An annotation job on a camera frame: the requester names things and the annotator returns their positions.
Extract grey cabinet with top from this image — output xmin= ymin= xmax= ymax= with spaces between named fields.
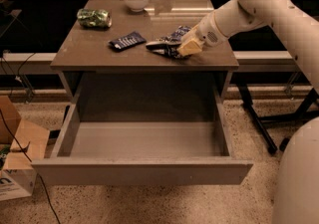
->
xmin=51 ymin=0 xmax=238 ymax=95

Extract black floor cable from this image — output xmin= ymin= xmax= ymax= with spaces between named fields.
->
xmin=0 ymin=108 xmax=63 ymax=224

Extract white robot base body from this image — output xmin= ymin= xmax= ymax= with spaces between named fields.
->
xmin=271 ymin=117 xmax=319 ymax=224

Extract open grey top drawer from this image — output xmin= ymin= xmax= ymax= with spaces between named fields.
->
xmin=33 ymin=73 xmax=253 ymax=186

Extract green soda can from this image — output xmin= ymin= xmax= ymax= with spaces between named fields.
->
xmin=77 ymin=9 xmax=112 ymax=28

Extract black office chair base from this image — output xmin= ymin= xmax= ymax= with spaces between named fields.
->
xmin=279 ymin=137 xmax=290 ymax=152

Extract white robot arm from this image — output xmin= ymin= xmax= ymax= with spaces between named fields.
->
xmin=177 ymin=0 xmax=319 ymax=92

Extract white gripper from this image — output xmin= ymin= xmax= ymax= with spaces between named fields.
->
xmin=177 ymin=12 xmax=227 ymax=57

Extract blue chip bag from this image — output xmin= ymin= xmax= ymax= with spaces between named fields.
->
xmin=146 ymin=26 xmax=190 ymax=59

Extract black metal stand legs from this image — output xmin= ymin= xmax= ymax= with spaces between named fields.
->
xmin=237 ymin=84 xmax=319 ymax=155

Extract brown cardboard box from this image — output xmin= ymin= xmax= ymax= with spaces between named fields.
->
xmin=0 ymin=96 xmax=50 ymax=201

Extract small dark blue snack packet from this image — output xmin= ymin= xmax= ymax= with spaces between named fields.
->
xmin=109 ymin=32 xmax=147 ymax=51

